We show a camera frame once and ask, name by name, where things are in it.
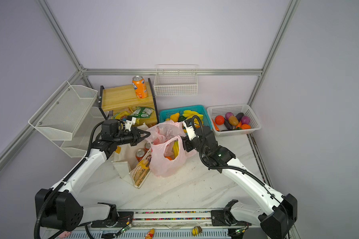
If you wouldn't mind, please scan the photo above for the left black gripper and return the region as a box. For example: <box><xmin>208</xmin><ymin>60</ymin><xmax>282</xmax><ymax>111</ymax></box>
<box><xmin>114</xmin><ymin>126</ymin><xmax>151</xmax><ymax>147</ymax></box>

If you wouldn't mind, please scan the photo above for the red cola can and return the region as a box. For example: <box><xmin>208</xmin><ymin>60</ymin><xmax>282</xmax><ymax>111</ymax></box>
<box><xmin>145</xmin><ymin>142</ymin><xmax>151</xmax><ymax>151</ymax></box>
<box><xmin>135</xmin><ymin>148</ymin><xmax>146</xmax><ymax>162</ymax></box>

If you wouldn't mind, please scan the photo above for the white canvas tote bag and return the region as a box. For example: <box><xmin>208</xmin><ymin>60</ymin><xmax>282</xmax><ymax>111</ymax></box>
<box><xmin>111</xmin><ymin>140</ymin><xmax>152</xmax><ymax>189</ymax></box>

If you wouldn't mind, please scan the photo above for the pink plastic grocery bag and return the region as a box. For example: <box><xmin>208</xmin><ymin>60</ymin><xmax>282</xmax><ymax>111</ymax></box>
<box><xmin>146</xmin><ymin>120</ymin><xmax>196</xmax><ymax>178</ymax></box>

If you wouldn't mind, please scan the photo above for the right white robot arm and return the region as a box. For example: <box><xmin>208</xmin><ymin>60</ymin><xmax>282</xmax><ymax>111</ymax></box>
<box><xmin>182</xmin><ymin>116</ymin><xmax>298</xmax><ymax>239</ymax></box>

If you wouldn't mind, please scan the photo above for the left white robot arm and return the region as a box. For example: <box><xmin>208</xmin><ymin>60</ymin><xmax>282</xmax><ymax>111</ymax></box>
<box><xmin>34</xmin><ymin>119</ymin><xmax>150</xmax><ymax>239</ymax></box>

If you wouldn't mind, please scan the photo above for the yellow chips bag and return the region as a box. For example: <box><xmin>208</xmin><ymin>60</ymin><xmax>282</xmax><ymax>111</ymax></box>
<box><xmin>111</xmin><ymin>111</ymin><xmax>131</xmax><ymax>121</ymax></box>

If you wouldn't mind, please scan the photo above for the wooden three-tier shelf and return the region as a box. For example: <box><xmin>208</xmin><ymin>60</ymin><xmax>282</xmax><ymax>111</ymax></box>
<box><xmin>99</xmin><ymin>78</ymin><xmax>159</xmax><ymax>126</ymax></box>

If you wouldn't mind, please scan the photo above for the green snack bag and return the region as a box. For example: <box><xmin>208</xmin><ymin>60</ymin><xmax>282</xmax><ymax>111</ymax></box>
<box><xmin>130</xmin><ymin>107</ymin><xmax>154</xmax><ymax>119</ymax></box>

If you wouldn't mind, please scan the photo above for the red tomato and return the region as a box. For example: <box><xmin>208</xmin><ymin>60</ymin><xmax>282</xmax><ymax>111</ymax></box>
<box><xmin>214</xmin><ymin>115</ymin><xmax>225</xmax><ymax>125</ymax></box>

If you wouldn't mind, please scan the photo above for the brown potato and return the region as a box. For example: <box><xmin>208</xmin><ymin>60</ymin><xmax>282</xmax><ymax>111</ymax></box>
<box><xmin>228</xmin><ymin>115</ymin><xmax>239</xmax><ymax>126</ymax></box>

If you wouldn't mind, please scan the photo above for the white plastic vegetable basket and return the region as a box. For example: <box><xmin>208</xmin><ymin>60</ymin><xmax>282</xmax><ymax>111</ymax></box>
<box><xmin>207</xmin><ymin>104</ymin><xmax>262</xmax><ymax>136</ymax></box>

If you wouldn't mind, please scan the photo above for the purple round vegetable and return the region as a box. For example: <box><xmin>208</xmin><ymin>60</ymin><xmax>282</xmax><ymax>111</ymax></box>
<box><xmin>241</xmin><ymin>116</ymin><xmax>251</xmax><ymax>125</ymax></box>

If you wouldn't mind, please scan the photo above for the white mesh two-tier rack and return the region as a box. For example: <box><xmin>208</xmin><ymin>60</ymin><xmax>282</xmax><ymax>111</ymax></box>
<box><xmin>29</xmin><ymin>81</ymin><xmax>104</xmax><ymax>158</ymax></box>

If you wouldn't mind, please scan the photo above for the orange soda can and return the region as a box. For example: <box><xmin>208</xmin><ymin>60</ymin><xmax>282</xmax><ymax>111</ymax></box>
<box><xmin>132</xmin><ymin>76</ymin><xmax>148</xmax><ymax>99</ymax></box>

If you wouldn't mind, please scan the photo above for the yellow banana bunch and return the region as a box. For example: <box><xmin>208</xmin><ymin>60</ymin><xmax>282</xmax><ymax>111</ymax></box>
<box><xmin>182</xmin><ymin>110</ymin><xmax>203</xmax><ymax>120</ymax></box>

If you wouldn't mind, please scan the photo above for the teal plastic fruit basket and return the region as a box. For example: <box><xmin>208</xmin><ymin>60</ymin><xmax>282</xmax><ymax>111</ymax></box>
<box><xmin>159</xmin><ymin>105</ymin><xmax>213</xmax><ymax>129</ymax></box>

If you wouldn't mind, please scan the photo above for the pink pig toy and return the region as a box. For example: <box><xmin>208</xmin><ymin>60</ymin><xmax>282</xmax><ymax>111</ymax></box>
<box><xmin>58</xmin><ymin>231</ymin><xmax>71</xmax><ymax>239</ymax></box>

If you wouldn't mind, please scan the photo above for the white wire wall basket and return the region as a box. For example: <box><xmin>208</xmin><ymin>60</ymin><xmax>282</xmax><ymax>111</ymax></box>
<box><xmin>154</xmin><ymin>64</ymin><xmax>198</xmax><ymax>97</ymax></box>

